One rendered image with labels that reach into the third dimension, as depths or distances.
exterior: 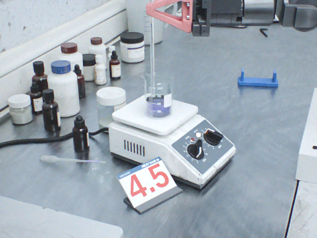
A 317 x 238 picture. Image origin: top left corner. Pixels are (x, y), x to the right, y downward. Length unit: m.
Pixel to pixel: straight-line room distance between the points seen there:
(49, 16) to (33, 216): 0.66
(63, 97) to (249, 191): 0.45
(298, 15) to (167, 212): 0.37
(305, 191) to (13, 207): 0.47
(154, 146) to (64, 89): 0.30
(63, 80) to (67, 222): 0.38
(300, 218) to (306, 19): 0.31
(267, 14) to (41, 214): 0.47
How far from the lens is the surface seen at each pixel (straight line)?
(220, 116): 1.05
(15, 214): 0.78
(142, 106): 0.89
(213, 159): 0.83
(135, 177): 0.79
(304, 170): 0.85
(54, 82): 1.03
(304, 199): 0.82
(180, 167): 0.80
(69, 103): 1.05
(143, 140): 0.83
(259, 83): 1.22
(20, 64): 1.13
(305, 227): 0.76
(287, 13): 0.78
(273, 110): 1.10
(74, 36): 1.31
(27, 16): 1.21
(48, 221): 0.75
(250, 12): 0.78
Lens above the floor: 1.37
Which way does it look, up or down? 26 degrees down
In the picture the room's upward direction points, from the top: straight up
